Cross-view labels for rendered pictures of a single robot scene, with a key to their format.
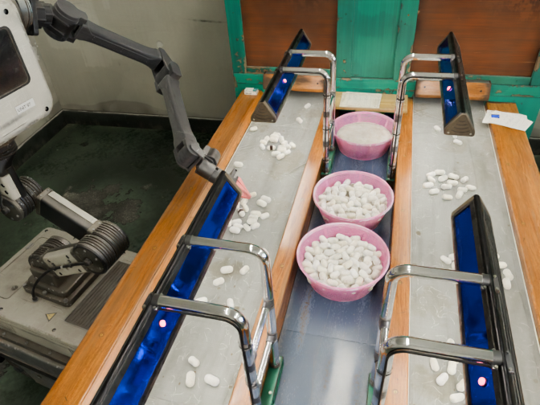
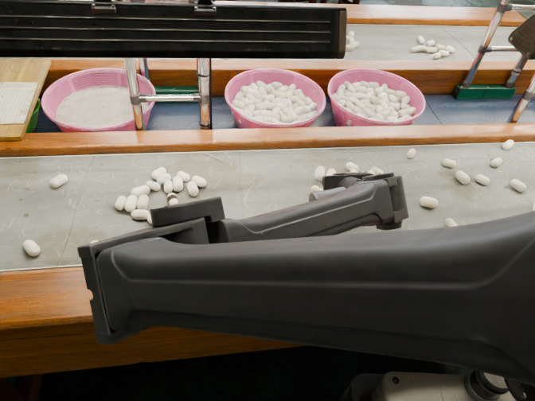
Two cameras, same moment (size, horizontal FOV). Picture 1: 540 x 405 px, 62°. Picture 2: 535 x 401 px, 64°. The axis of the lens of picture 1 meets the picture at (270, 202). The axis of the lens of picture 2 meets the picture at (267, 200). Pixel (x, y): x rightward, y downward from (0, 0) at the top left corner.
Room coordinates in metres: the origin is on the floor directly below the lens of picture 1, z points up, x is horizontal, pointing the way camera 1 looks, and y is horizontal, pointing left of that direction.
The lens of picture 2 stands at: (1.67, 0.58, 1.39)
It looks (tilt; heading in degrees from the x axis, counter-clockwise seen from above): 46 degrees down; 240
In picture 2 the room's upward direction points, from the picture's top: 7 degrees clockwise
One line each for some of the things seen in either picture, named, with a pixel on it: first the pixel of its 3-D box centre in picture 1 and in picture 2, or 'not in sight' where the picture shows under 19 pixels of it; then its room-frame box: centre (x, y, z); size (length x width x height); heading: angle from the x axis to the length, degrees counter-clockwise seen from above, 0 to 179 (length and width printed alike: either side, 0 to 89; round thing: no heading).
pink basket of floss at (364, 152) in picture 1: (363, 137); (103, 111); (1.60, -0.41, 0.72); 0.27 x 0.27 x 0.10
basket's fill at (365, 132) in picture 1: (363, 139); (104, 115); (1.60, -0.41, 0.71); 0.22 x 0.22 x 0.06
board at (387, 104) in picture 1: (368, 101); (4, 95); (1.81, -0.47, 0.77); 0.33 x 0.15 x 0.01; 73
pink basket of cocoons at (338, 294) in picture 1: (341, 264); (372, 107); (0.91, -0.20, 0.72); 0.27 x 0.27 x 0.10
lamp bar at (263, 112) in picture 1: (284, 69); (154, 25); (1.52, -0.09, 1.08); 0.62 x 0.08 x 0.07; 163
